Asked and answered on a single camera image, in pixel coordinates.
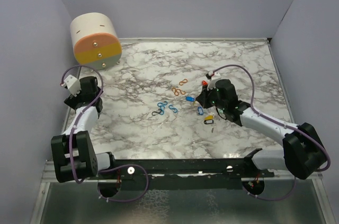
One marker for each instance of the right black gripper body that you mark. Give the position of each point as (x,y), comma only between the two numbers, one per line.
(210,99)

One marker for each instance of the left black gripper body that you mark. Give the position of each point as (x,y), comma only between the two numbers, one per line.
(74,101)

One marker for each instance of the yellow key tag with key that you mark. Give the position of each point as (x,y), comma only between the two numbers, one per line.
(210,116)

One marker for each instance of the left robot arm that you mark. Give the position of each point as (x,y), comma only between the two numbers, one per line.
(73,154)

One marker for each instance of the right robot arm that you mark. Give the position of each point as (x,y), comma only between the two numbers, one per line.
(302,151)

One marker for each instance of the blue framed key tag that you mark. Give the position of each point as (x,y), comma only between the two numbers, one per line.
(200,110)

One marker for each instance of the blue solid key tag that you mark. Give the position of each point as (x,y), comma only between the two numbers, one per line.
(190,99)

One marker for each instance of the orange S carabiner far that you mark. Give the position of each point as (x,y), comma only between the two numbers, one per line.
(182,82)

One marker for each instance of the pastel three-drawer cylinder box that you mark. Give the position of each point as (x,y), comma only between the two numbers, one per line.
(95,42)

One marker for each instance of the blue S carabiner right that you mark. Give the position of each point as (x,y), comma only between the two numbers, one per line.
(171,107)

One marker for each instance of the blue s carabiner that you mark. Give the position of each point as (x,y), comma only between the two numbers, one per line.
(171,107)
(162,106)

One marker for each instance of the black S carabiner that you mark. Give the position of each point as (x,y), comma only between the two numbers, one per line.
(157,113)

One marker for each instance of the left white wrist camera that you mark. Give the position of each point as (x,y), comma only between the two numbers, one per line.
(72,84)

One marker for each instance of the aluminium extrusion frame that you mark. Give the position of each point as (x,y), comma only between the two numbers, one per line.
(49,175)

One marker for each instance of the black mounting rail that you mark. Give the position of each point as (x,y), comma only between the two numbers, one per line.
(182,174)

